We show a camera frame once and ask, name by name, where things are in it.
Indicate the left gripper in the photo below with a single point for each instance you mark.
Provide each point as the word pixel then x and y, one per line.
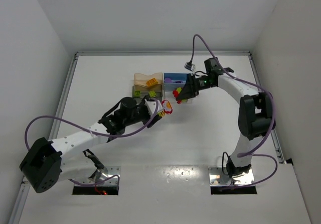
pixel 149 117

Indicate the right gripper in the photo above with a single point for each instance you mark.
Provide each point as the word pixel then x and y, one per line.
pixel 193 86

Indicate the red lego piece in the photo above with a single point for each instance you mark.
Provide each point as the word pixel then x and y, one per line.
pixel 177 91

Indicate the multicolour lego stack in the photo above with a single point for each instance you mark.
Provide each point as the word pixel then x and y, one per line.
pixel 167 109

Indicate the yellow lego piece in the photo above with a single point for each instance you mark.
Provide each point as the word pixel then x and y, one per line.
pixel 151 82

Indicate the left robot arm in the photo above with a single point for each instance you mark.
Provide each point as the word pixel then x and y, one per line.
pixel 69 157

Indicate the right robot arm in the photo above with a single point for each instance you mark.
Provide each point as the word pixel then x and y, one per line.
pixel 255 111

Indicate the blue container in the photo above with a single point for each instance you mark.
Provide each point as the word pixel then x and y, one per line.
pixel 174 77

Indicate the clear container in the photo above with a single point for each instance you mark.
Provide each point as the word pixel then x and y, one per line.
pixel 168 95

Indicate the purple round lego piece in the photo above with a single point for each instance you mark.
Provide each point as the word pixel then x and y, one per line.
pixel 167 80

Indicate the grey translucent container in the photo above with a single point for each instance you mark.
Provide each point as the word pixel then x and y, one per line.
pixel 144 91

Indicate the green lego in grey container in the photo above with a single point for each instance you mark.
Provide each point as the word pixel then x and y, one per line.
pixel 137 93

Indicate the orange translucent container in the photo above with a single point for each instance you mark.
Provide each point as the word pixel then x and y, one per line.
pixel 144 82

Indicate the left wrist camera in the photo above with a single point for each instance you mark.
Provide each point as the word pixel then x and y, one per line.
pixel 153 106

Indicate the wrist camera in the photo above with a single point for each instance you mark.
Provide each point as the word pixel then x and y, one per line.
pixel 153 106
pixel 189 66

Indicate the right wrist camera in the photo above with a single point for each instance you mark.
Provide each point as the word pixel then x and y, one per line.
pixel 189 66

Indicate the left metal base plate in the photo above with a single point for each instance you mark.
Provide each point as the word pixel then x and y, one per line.
pixel 107 177

